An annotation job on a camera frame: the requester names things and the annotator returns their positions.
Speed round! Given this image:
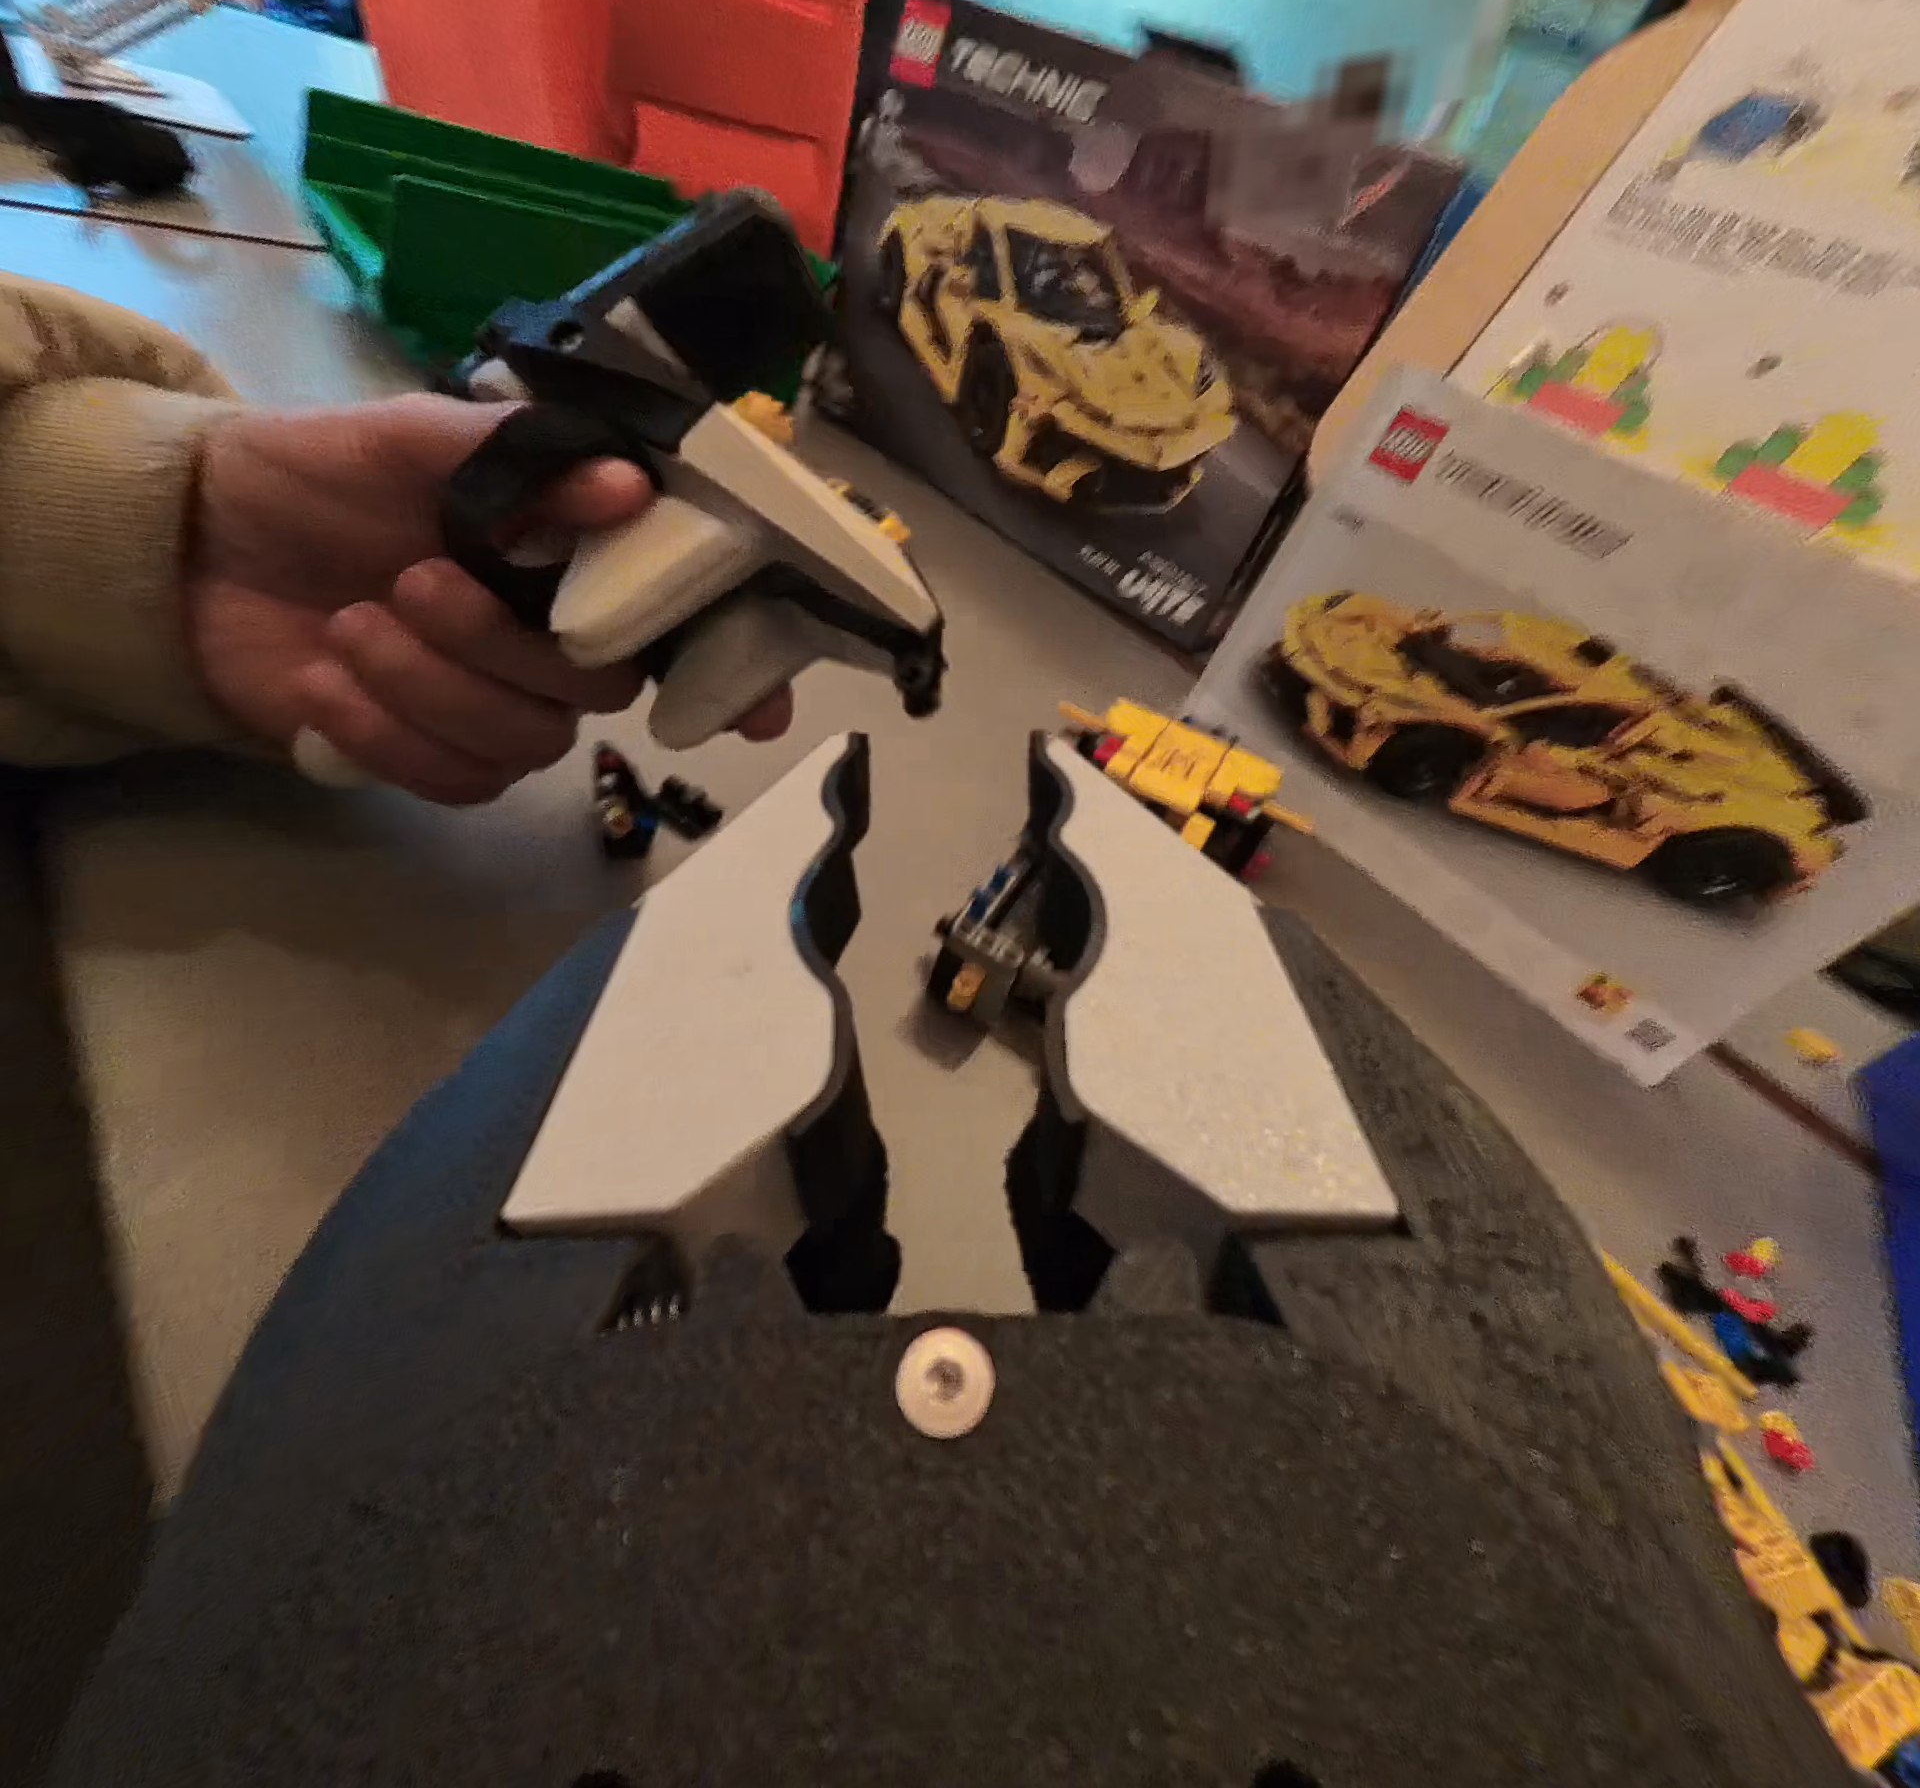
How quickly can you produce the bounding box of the toy car set box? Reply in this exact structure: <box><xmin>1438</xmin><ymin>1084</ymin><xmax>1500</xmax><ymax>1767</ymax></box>
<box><xmin>828</xmin><ymin>0</ymin><xmax>1466</xmax><ymax>653</ymax></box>

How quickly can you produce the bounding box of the small toy brick assembly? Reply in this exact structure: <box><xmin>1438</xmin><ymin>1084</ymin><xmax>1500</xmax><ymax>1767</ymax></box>
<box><xmin>927</xmin><ymin>850</ymin><xmax>1074</xmax><ymax>1026</ymax></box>

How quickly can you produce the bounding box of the black toy brick with pins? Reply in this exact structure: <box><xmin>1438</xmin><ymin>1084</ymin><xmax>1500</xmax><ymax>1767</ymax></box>
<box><xmin>589</xmin><ymin>742</ymin><xmax>661</xmax><ymax>858</ymax></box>

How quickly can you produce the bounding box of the pile of toy bricks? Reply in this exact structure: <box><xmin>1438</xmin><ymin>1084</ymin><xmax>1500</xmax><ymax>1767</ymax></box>
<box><xmin>1598</xmin><ymin>1234</ymin><xmax>1920</xmax><ymax>1781</ymax></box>

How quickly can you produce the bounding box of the blue plastic bin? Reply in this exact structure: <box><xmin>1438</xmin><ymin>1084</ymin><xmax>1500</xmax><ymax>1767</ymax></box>
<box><xmin>1853</xmin><ymin>1039</ymin><xmax>1920</xmax><ymax>1311</ymax></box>

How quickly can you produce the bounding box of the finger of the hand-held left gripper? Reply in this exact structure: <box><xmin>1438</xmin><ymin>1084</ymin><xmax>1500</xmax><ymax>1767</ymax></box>
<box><xmin>680</xmin><ymin>400</ymin><xmax>950</xmax><ymax>720</ymax></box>

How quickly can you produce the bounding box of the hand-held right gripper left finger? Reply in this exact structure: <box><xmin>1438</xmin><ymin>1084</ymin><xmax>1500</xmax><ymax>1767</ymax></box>
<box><xmin>500</xmin><ymin>735</ymin><xmax>872</xmax><ymax>1237</ymax></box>

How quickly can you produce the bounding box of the toy car instruction booklet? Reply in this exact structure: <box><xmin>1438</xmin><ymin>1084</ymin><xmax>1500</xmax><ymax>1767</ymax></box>
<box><xmin>1186</xmin><ymin>370</ymin><xmax>1920</xmax><ymax>1086</ymax></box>

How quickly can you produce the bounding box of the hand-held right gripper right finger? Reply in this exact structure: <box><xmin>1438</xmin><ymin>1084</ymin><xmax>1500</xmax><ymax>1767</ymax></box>
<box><xmin>1029</xmin><ymin>731</ymin><xmax>1406</xmax><ymax>1230</ymax></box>

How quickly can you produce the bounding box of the grey desk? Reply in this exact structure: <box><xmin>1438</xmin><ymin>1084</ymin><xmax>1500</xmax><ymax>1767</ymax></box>
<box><xmin>61</xmin><ymin>363</ymin><xmax>1920</xmax><ymax>1595</ymax></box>

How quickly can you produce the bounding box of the person's left hand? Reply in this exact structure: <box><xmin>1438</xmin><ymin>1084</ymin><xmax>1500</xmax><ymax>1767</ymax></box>
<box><xmin>187</xmin><ymin>389</ymin><xmax>797</xmax><ymax>810</ymax></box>

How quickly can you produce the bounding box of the orange plastic bin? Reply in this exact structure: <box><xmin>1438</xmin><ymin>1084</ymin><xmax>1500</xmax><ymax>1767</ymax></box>
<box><xmin>343</xmin><ymin>0</ymin><xmax>870</xmax><ymax>252</ymax></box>

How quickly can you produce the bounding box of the partly built toy car chassis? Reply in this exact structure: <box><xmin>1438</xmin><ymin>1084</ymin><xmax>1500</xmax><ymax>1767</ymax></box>
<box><xmin>1057</xmin><ymin>696</ymin><xmax>1311</xmax><ymax>875</ymax></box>

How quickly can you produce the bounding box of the person's left forearm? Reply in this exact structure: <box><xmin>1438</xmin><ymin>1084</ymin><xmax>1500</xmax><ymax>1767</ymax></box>
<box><xmin>0</xmin><ymin>273</ymin><xmax>249</xmax><ymax>770</ymax></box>

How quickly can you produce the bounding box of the green plastic bin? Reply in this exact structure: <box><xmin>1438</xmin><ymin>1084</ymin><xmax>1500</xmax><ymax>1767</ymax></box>
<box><xmin>302</xmin><ymin>90</ymin><xmax>834</xmax><ymax>357</ymax></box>

